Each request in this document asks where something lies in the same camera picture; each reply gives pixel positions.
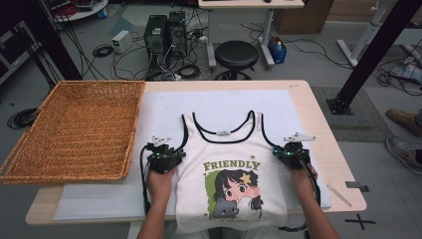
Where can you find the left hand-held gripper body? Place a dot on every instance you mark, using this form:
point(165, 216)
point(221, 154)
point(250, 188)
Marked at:
point(161, 161)

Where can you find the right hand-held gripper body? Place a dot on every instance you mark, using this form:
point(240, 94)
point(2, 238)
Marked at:
point(295, 156)

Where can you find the white printed tank top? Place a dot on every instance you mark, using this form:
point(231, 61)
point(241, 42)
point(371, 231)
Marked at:
point(229, 151)

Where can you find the wicker basket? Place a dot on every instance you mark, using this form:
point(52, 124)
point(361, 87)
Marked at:
point(76, 132)

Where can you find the person's left hand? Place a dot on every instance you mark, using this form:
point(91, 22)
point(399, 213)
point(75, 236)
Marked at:
point(161, 186)

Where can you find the person's right hand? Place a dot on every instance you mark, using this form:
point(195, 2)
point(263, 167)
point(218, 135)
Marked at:
point(303, 182)

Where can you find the thin wooden stick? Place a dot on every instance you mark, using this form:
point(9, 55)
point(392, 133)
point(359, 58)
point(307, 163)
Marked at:
point(340, 196)

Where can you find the grey tape piece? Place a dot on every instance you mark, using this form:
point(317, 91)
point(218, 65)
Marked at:
point(356, 186)

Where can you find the grey floor mat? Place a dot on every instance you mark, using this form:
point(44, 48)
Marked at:
point(368, 113)

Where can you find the black tape cross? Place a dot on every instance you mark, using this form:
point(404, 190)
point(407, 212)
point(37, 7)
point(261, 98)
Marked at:
point(360, 221)

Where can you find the black round stool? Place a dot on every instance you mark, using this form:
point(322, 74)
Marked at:
point(236, 54)

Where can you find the black computer tower green label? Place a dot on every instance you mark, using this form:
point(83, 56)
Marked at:
point(155, 40)

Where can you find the small white box device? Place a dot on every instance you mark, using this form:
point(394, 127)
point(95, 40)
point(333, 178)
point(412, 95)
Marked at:
point(121, 41)

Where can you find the cardboard box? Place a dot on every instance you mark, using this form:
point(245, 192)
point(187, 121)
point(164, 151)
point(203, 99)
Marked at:
point(303, 18)

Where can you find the white stand legs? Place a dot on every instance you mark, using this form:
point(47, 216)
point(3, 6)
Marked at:
point(365, 36)

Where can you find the crumpled plastic bag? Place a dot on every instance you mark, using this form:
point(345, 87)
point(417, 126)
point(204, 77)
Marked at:
point(408, 71)

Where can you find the white desk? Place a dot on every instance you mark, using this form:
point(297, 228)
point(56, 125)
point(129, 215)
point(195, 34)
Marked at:
point(249, 4)

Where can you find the round white table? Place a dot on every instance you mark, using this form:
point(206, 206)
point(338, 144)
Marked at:
point(83, 11)

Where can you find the dark metal rack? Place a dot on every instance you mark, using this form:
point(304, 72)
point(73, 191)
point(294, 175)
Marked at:
point(15, 53)

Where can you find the black metal post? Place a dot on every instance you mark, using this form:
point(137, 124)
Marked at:
point(375, 49)
point(49, 40)

